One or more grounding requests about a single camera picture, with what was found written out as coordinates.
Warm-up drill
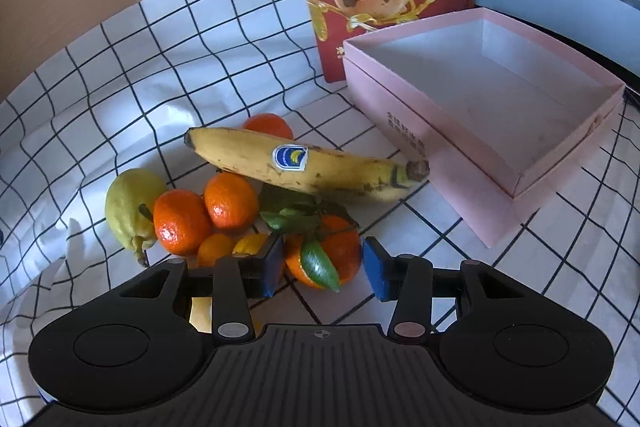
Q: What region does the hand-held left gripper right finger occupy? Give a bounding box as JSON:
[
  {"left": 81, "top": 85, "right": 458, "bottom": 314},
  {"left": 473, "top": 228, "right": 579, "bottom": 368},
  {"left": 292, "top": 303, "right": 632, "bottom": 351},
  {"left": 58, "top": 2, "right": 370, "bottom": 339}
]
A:
[{"left": 362, "top": 236, "right": 526, "bottom": 342}]

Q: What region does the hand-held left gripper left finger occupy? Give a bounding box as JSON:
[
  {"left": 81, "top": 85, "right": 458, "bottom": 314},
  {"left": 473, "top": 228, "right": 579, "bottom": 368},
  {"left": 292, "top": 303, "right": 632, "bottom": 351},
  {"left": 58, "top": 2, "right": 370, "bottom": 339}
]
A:
[{"left": 117, "top": 233, "right": 287, "bottom": 343}]

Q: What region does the leafy orange tangerine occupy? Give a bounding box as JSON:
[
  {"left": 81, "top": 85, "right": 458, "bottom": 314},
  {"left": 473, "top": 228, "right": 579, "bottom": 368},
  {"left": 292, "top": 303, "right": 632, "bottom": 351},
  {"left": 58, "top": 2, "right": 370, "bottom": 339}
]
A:
[{"left": 260, "top": 197, "right": 363, "bottom": 293}]

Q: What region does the pink cardboard box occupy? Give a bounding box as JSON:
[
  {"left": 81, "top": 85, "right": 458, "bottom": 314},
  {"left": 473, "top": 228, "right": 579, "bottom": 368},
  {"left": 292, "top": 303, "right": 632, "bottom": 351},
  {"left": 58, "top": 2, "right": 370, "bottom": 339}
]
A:
[{"left": 342, "top": 7, "right": 627, "bottom": 249}]

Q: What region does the small yellow citrus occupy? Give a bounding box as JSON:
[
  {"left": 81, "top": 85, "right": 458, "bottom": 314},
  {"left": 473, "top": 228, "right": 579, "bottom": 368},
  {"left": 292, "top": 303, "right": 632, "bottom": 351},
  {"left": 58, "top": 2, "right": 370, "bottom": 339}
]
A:
[{"left": 232, "top": 233, "right": 271, "bottom": 258}]

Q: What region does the small orange tangerine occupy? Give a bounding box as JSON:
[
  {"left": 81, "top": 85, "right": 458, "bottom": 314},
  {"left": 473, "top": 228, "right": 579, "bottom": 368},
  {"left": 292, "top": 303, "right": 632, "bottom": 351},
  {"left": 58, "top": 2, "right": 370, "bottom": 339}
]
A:
[{"left": 197, "top": 233, "right": 236, "bottom": 268}]

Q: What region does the yellow banana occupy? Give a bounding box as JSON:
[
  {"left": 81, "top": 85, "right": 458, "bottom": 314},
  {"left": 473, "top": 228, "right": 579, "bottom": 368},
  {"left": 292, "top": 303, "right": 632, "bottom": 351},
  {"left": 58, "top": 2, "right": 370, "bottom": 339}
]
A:
[{"left": 184, "top": 127, "right": 431, "bottom": 204}]

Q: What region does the white black checked cloth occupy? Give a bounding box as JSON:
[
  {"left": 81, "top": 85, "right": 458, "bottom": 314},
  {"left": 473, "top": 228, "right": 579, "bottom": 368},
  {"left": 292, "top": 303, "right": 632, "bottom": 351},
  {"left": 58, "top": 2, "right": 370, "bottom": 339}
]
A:
[{"left": 0, "top": 0, "right": 640, "bottom": 427}]

